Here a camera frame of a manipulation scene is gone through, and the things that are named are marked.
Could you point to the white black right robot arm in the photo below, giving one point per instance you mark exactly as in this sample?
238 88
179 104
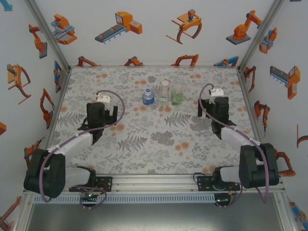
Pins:
250 168

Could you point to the aluminium side rail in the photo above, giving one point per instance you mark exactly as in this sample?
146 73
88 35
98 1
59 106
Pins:
59 103
250 103

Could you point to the right controller circuit board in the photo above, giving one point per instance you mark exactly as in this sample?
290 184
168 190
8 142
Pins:
222 199

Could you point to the clear bottle light green label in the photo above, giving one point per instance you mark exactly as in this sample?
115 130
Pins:
177 98

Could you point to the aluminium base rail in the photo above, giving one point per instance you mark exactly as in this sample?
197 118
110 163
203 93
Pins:
154 183

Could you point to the clear bottle blue label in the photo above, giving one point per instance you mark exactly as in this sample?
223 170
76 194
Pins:
147 99

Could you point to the left controller circuit board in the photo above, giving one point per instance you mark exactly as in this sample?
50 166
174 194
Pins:
89 195

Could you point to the aluminium frame post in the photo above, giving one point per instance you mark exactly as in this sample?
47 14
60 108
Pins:
261 33
285 216
48 33
22 214

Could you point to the slim clear bottle teal label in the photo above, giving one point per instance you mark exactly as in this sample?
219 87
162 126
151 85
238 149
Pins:
163 98

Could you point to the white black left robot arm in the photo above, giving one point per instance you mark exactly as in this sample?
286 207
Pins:
77 144

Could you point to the floral patterned tablecloth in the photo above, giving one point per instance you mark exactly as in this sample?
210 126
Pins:
120 79

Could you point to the controller circuit board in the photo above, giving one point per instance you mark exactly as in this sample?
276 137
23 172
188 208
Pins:
222 199
89 195

